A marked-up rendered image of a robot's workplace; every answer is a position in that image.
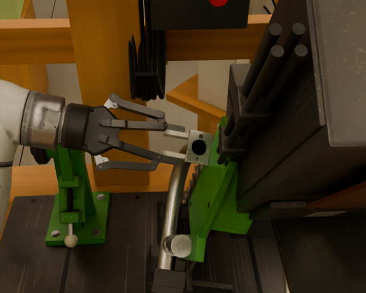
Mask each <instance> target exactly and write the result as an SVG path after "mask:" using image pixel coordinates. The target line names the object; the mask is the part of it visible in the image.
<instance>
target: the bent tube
mask: <svg viewBox="0 0 366 293"><path fill-rule="evenodd" d="M199 134H200V135H202V138H199ZM212 138H213V134H211V133H205V132H201V131H196V130H190V131H189V137H188V143H187V144H185V145H184V146H183V147H182V148H181V150H180V151H179V153H181V154H185V160H180V164H179V165H174V167H173V170H172V174H171V178H170V183H169V187H168V194H167V201H166V209H165V214H164V222H163V229H162V237H161V241H160V249H159V257H158V261H157V269H166V270H173V263H174V256H170V255H168V254H166V253H165V251H164V249H163V241H164V239H165V238H166V237H167V236H169V235H173V234H174V235H177V234H178V225H179V220H180V213H181V204H182V196H183V191H184V186H185V180H186V177H187V174H188V170H189V167H190V165H191V163H194V164H199V165H205V166H208V165H209V157H210V150H211V142H212ZM196 157H197V158H199V160H198V161H196V160H195V158H196Z"/></svg>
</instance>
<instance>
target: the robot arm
mask: <svg viewBox="0 0 366 293"><path fill-rule="evenodd" d="M65 102H66V101H65V98H64V97H59V96H56V95H50V94H46V93H43V92H39V91H32V90H28V89H25V88H22V87H20V86H18V85H16V84H14V83H11V82H9V81H5V80H1V79H0V234H1V231H2V229H3V225H4V222H5V218H6V214H7V210H8V205H9V198H10V191H11V185H12V165H13V159H14V157H15V153H16V150H17V146H18V145H24V146H27V147H29V146H30V147H36V148H43V149H49V150H55V149H56V148H57V146H58V143H59V144H60V145H61V146H62V148H68V149H75V150H78V151H84V152H88V153H89V154H90V155H92V156H94V158H95V162H96V169H97V171H104V170H107V169H124V170H140V171H154V170H156V169H157V166H158V164H159V163H167V164H171V165H179V164H180V160H185V154H181V153H176V152H170V151H165V150H163V151H161V152H160V153H156V152H153V151H150V150H147V149H144V148H141V147H138V146H135V145H131V144H128V143H126V142H124V141H121V140H119V132H120V130H144V131H164V132H163V136H166V137H173V138H179V139H183V140H188V137H189V133H185V127H183V126H178V125H174V124H168V123H167V122H166V118H165V113H164V112H162V111H160V110H156V109H152V108H149V107H146V106H143V105H139V104H137V103H133V102H129V101H126V100H123V99H122V98H120V97H119V96H118V95H116V94H115V93H112V94H110V96H109V99H108V100H107V101H106V103H105V104H104V105H101V106H97V107H92V106H86V105H80V104H77V103H69V104H68V106H67V105H65ZM117 108H119V109H122V110H125V111H128V112H132V113H135V114H138V115H142V116H145V117H149V118H151V119H155V120H157V122H141V121H128V120H119V119H118V118H117V117H116V116H115V115H114V114H113V113H112V112H111V111H110V110H109V109H117ZM113 148H114V149H118V150H121V151H124V152H128V153H131V154H133V155H137V156H140V157H143V158H146V159H149V160H151V163H140V162H125V161H116V160H111V161H109V160H108V158H103V157H101V154H103V153H105V152H107V151H109V150H111V149H113Z"/></svg>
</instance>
